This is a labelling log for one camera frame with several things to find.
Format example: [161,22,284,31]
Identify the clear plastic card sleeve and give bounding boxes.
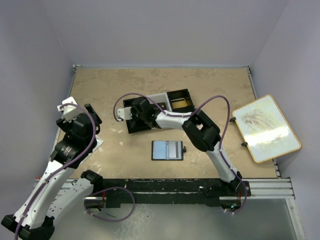
[83,135,104,161]

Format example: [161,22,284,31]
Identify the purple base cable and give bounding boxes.
[83,186,136,222]
[223,179,249,215]

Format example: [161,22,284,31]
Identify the black and white organizer tray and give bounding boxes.
[122,88,195,134]

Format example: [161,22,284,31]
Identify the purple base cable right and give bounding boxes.
[223,179,249,215]

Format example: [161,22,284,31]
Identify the black leather card holder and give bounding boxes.
[151,140,187,161]

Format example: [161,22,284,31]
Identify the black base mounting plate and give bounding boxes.
[92,178,252,208]

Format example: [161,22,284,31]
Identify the aluminium frame rail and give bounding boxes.
[17,171,306,240]

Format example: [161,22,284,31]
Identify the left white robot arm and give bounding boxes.
[1,100,102,240]

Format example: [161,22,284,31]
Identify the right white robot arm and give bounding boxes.
[131,96,242,191]

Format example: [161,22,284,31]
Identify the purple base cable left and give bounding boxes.
[83,186,136,222]

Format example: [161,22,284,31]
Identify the white board with wood rim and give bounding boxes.
[232,94,301,164]

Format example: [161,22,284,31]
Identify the gold credit card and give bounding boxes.
[171,98,188,109]

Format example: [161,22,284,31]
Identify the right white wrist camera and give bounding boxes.
[116,107,133,122]

